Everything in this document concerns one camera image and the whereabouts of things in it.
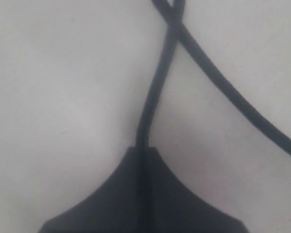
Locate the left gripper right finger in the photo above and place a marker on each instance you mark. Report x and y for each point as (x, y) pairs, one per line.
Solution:
(176, 209)

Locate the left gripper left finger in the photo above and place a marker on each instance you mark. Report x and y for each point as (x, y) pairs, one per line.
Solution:
(112, 208)

